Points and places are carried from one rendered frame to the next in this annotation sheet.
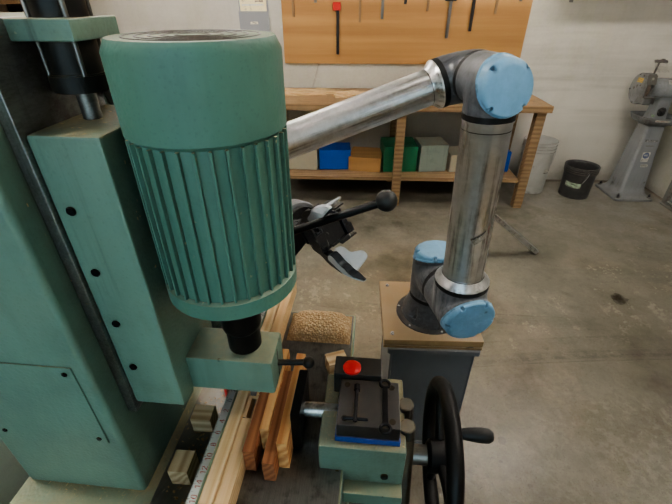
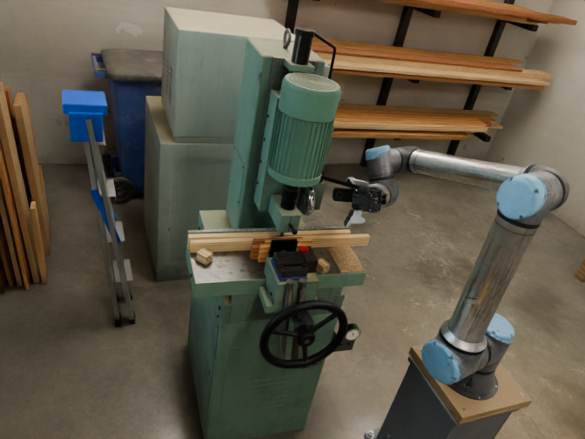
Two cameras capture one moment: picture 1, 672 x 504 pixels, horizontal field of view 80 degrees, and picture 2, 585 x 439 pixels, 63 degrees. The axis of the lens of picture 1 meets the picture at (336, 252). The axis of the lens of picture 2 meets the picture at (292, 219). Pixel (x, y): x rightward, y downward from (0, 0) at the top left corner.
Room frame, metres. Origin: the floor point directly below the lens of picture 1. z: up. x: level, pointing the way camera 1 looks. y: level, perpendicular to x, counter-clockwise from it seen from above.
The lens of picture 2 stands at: (-0.21, -1.09, 1.90)
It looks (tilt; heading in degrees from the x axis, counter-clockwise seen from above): 32 degrees down; 61
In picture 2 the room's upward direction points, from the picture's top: 12 degrees clockwise
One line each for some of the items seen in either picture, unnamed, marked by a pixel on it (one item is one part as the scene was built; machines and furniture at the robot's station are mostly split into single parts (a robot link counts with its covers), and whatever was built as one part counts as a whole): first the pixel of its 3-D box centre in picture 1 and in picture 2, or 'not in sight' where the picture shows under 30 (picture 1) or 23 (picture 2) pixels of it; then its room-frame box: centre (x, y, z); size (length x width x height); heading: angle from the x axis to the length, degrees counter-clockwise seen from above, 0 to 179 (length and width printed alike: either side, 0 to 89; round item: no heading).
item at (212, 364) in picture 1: (237, 361); (284, 214); (0.46, 0.16, 1.03); 0.14 x 0.07 x 0.09; 85
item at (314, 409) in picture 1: (318, 409); (285, 256); (0.42, 0.03, 0.95); 0.09 x 0.07 x 0.09; 175
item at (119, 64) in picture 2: not in sight; (144, 127); (0.30, 2.15, 0.48); 0.64 x 0.54 x 0.97; 0
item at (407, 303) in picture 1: (430, 301); (471, 365); (1.09, -0.33, 0.64); 0.19 x 0.19 x 0.10
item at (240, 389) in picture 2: not in sight; (251, 330); (0.46, 0.26, 0.36); 0.58 x 0.45 x 0.71; 85
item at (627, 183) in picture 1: (648, 131); not in sight; (3.42, -2.66, 0.57); 0.47 x 0.37 x 1.14; 87
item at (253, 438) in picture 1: (263, 411); (277, 245); (0.44, 0.13, 0.93); 0.18 x 0.02 x 0.05; 175
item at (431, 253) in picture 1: (436, 270); (484, 339); (1.08, -0.33, 0.77); 0.17 x 0.15 x 0.18; 10
